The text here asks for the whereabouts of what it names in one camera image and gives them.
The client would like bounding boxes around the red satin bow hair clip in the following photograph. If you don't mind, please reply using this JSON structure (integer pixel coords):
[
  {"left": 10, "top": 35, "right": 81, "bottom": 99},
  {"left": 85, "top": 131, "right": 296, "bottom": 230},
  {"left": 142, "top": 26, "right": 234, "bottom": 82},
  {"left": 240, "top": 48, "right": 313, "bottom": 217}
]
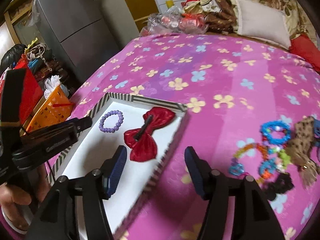
[{"left": 124, "top": 107, "right": 176, "bottom": 163}]

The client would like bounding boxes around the purple bead bracelet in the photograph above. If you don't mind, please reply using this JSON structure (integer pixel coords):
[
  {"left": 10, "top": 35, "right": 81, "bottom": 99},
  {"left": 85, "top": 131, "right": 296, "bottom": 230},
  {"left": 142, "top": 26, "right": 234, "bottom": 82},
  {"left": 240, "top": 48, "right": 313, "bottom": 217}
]
[{"left": 99, "top": 109, "right": 124, "bottom": 133}]

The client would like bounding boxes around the black scrunchie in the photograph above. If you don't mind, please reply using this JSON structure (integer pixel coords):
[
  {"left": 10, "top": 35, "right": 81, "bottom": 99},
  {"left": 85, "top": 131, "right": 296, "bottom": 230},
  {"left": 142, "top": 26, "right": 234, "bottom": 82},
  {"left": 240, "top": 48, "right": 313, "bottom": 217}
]
[{"left": 263, "top": 173, "right": 295, "bottom": 201}]

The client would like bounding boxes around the leopard print fabric bow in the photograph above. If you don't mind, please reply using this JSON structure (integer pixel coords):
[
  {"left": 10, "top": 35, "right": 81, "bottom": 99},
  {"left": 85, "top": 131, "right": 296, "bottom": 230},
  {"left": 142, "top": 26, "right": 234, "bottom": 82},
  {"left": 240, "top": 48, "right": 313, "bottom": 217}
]
[{"left": 285, "top": 116, "right": 319, "bottom": 189}]

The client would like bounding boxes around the left hand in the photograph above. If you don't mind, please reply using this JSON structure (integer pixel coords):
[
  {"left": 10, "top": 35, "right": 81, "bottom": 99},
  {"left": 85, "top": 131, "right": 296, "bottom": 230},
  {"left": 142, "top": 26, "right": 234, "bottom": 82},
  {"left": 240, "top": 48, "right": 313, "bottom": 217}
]
[{"left": 1, "top": 164, "right": 50, "bottom": 231}]

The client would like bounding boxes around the blue heart charm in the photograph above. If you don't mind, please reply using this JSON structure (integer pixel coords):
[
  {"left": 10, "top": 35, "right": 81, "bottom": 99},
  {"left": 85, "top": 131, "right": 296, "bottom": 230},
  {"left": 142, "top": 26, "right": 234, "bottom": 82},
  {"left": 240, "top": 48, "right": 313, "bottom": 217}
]
[{"left": 228, "top": 163, "right": 245, "bottom": 177}]

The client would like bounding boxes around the orange plastic basket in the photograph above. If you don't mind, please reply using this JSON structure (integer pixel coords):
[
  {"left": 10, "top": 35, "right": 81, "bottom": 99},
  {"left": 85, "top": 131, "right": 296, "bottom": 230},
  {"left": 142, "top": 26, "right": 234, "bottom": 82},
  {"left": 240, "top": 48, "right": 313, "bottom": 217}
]
[{"left": 25, "top": 86, "right": 74, "bottom": 132}]

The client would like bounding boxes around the striped white tray box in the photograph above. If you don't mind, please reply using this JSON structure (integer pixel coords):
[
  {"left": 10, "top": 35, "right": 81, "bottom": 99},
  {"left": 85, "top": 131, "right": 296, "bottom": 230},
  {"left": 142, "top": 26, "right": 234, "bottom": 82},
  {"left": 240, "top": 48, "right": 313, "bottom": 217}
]
[{"left": 49, "top": 93, "right": 187, "bottom": 239}]

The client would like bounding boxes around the red gift bag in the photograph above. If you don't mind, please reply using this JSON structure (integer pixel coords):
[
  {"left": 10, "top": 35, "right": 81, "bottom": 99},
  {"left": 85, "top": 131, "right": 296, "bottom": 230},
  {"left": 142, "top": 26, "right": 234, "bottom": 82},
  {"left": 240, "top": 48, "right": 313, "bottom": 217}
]
[{"left": 1, "top": 62, "right": 43, "bottom": 125}]

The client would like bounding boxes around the pink floral bedsheet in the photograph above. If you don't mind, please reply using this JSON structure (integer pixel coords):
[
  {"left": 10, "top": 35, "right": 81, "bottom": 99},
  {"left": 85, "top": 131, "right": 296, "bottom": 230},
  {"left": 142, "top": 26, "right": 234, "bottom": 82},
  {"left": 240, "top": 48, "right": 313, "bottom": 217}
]
[{"left": 72, "top": 35, "right": 319, "bottom": 239}]

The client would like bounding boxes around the blue hair claw clip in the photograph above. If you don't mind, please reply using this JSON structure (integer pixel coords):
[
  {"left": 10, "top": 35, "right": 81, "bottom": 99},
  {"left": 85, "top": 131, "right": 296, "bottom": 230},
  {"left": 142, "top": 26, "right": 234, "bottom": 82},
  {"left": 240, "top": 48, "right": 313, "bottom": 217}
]
[{"left": 313, "top": 119, "right": 320, "bottom": 147}]

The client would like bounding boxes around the grey refrigerator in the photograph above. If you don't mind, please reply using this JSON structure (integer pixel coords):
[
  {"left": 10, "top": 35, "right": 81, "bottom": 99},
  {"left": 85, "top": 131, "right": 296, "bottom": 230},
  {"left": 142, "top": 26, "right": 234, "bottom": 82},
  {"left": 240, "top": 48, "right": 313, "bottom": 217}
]
[{"left": 35, "top": 0, "right": 119, "bottom": 83}]

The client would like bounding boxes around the brown satin cloth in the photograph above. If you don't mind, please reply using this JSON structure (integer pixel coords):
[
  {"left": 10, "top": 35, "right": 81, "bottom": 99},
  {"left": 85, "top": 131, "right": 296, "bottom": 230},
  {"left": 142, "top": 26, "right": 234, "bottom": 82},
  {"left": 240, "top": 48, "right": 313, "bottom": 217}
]
[{"left": 205, "top": 0, "right": 237, "bottom": 33}]

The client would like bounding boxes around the clear plastic bag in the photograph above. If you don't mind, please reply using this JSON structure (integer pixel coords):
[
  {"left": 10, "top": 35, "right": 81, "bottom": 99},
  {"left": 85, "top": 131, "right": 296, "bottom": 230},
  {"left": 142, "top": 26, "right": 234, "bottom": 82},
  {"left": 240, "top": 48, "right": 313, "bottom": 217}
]
[{"left": 139, "top": 6, "right": 208, "bottom": 37}]

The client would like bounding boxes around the white pillow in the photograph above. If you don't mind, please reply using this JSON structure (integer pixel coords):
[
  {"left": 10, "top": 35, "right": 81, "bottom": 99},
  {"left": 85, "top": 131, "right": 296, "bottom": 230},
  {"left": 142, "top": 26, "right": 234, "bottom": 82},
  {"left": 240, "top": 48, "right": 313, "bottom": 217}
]
[{"left": 233, "top": 0, "right": 291, "bottom": 49}]

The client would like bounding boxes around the red cushion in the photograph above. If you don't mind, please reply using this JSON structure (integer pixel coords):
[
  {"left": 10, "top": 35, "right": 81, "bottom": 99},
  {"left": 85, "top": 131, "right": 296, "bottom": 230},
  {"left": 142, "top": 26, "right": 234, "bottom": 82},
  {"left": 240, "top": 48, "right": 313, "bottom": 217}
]
[{"left": 289, "top": 33, "right": 320, "bottom": 73}]

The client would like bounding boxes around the multicolour bead bracelet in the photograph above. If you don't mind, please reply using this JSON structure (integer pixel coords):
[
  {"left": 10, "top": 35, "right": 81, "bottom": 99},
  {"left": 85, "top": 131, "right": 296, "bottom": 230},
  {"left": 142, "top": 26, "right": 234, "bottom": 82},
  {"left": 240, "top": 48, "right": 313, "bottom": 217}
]
[{"left": 232, "top": 142, "right": 273, "bottom": 181}]

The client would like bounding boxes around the star bead bracelet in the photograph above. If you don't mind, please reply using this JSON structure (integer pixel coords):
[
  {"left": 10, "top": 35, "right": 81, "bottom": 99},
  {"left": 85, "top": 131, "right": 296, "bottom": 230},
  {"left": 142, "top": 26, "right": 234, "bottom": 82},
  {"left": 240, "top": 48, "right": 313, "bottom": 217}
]
[{"left": 258, "top": 149, "right": 292, "bottom": 181}]

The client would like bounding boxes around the blue bead bracelet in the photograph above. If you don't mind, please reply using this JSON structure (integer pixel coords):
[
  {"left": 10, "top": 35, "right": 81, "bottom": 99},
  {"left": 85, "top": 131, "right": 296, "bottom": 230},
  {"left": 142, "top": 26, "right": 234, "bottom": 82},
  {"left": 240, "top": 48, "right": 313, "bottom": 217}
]
[{"left": 260, "top": 120, "right": 292, "bottom": 146}]

